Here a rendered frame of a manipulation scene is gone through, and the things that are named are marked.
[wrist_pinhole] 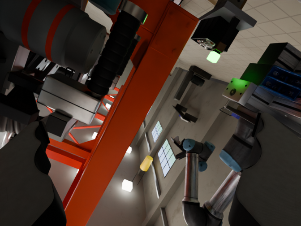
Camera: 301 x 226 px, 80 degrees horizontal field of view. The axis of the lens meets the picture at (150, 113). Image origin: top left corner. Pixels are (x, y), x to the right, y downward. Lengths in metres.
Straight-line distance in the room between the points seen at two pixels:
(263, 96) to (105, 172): 0.88
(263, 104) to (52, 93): 0.75
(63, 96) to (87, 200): 1.01
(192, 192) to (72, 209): 0.73
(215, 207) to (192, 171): 0.21
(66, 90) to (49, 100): 0.03
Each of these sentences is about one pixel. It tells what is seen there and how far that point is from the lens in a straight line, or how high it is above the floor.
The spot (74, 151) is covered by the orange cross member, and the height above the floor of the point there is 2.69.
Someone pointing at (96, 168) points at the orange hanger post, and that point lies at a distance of 1.13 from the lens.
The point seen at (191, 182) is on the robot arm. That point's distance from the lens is 1.10.
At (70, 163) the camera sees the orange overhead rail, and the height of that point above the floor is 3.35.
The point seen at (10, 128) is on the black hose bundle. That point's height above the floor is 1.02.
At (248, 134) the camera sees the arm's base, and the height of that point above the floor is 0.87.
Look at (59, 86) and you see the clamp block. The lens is 0.32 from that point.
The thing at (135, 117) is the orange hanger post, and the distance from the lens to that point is 0.97.
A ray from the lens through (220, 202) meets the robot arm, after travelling 1.13.
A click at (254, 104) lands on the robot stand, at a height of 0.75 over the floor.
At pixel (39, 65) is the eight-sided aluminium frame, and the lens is 0.76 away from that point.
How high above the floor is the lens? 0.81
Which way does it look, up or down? 13 degrees up
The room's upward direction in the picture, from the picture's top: 151 degrees counter-clockwise
